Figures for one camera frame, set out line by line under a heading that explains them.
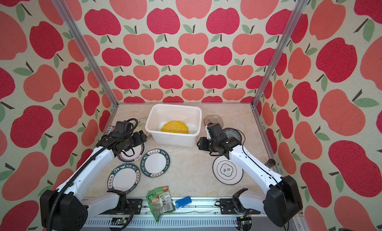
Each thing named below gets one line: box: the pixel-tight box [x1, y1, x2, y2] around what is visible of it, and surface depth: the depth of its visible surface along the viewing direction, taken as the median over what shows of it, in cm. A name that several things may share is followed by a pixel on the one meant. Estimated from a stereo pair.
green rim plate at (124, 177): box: [107, 163, 141, 195], surface depth 85 cm
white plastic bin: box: [145, 103, 202, 147], surface depth 98 cm
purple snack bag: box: [105, 125, 116, 135], surface depth 103 cm
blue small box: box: [175, 196, 192, 210], surface depth 76 cm
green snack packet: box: [146, 185, 176, 222], surface depth 76 cm
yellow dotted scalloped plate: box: [160, 120, 190, 134], surface depth 107 cm
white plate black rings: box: [212, 155, 244, 186], surface depth 87 cm
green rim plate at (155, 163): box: [140, 148, 171, 178], surface depth 91 cm
